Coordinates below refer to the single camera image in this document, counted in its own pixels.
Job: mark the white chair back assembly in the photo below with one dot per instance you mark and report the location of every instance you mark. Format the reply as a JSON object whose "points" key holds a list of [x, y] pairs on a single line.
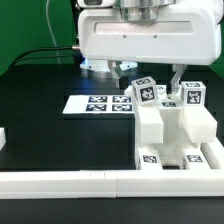
{"points": [[160, 100]]}

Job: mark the white fence bar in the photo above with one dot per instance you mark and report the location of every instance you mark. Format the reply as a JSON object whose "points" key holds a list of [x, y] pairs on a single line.
{"points": [[2, 138], [214, 154], [111, 184]]}

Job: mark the white right fence bar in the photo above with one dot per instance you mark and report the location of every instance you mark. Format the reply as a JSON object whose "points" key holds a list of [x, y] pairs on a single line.
{"points": [[214, 154]]}

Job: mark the white left fence bar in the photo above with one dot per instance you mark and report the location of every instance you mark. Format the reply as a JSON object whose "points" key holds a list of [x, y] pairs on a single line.
{"points": [[2, 138]]}

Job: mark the white marker sheet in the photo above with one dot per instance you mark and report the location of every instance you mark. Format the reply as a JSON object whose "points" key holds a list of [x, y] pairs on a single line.
{"points": [[98, 104]]}

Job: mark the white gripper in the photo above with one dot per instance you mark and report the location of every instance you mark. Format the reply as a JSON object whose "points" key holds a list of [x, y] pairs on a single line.
{"points": [[183, 34]]}

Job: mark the white chair seat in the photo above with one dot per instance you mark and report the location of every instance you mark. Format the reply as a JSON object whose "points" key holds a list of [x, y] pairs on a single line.
{"points": [[199, 127]]}

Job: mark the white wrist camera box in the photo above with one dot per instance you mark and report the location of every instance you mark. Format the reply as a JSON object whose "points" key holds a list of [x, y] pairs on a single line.
{"points": [[88, 4]]}

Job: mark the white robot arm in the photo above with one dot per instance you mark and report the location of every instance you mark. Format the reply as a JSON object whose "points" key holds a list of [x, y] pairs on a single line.
{"points": [[147, 10]]}

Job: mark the white front fence bar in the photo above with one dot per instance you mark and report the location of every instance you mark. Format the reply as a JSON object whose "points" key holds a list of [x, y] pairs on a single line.
{"points": [[111, 184]]}

